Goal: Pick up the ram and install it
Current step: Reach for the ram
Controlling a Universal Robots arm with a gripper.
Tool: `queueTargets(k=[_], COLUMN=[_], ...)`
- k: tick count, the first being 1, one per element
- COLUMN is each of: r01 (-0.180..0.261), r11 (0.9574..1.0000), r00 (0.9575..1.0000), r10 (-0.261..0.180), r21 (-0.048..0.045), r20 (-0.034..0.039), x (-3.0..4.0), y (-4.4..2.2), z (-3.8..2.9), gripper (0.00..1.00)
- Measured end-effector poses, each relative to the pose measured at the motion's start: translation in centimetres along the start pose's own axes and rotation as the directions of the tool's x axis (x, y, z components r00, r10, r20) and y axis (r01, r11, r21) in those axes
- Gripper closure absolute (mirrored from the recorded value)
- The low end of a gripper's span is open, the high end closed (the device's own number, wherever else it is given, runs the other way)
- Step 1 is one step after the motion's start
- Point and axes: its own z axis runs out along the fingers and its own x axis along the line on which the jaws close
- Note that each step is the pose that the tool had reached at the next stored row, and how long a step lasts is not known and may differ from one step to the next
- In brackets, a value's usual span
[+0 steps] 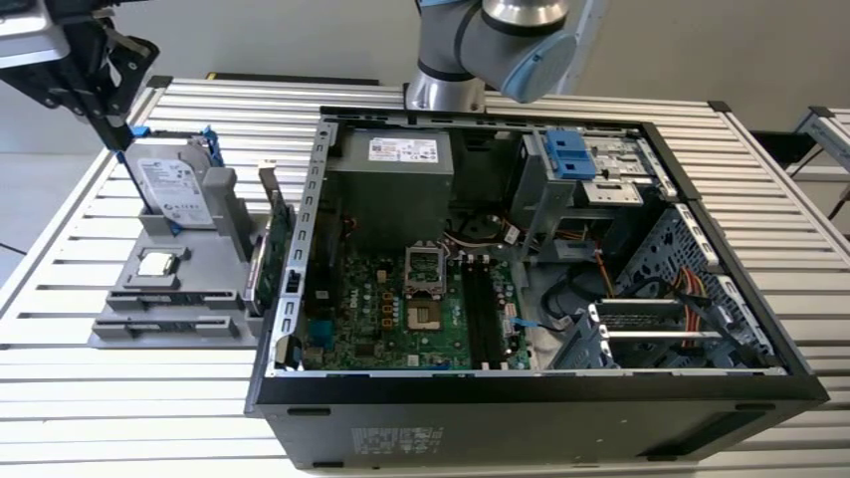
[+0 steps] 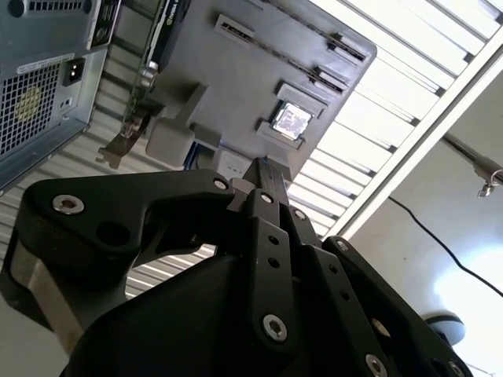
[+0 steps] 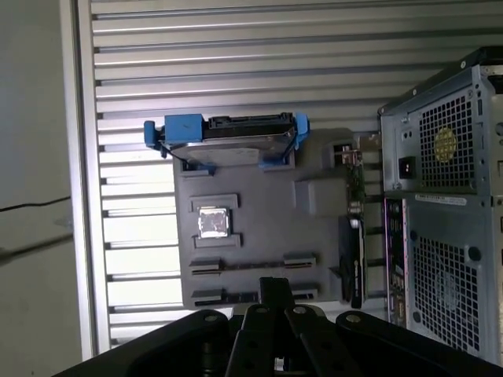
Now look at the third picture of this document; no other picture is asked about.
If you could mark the grey parts rack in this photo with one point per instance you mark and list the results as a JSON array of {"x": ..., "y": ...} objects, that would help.
[{"x": 267, "y": 220}]

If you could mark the green graphics card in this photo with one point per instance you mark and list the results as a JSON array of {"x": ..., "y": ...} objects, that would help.
[{"x": 355, "y": 275}]

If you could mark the silver CPU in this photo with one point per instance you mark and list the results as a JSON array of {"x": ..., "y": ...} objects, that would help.
[{"x": 214, "y": 222}]

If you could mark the grey power supply unit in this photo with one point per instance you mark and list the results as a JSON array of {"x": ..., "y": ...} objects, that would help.
[{"x": 408, "y": 169}]

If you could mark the black open PC case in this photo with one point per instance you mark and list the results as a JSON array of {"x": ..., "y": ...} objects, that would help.
[{"x": 444, "y": 243}]

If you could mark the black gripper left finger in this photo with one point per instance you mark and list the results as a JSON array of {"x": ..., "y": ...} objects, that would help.
[{"x": 165, "y": 345}]

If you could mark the hard disk in blue carrier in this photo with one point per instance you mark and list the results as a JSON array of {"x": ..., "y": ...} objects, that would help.
[{"x": 236, "y": 145}]

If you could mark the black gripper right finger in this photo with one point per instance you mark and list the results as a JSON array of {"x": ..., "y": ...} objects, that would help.
[{"x": 393, "y": 345}]

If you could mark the dark RAM stick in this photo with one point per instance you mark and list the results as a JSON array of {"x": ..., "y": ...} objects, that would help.
[{"x": 251, "y": 268}]

